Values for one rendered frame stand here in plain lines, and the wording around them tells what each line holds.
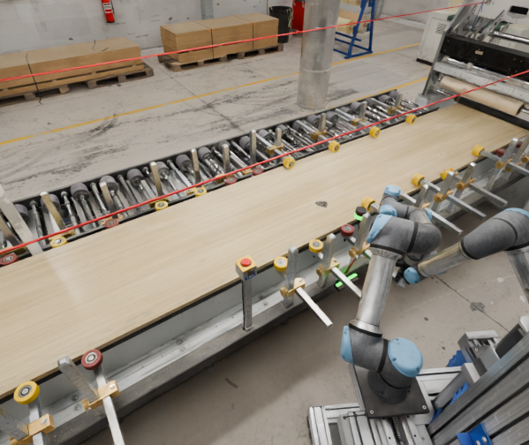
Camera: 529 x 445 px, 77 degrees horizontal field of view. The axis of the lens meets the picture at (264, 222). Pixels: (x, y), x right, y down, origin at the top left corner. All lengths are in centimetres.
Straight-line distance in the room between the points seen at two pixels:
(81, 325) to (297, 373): 142
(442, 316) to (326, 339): 97
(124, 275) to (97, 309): 21
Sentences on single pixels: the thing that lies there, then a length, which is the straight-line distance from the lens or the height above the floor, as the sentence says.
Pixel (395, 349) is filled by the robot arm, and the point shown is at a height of 127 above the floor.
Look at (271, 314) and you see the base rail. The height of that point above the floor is 70.
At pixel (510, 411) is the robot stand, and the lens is 113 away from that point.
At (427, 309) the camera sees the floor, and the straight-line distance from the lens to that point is 307.
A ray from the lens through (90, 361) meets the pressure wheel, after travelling 171.
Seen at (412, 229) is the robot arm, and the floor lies 153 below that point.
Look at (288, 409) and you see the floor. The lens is 244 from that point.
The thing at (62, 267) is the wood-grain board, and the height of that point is 90.
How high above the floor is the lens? 231
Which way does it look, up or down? 43 degrees down
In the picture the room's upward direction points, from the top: 1 degrees clockwise
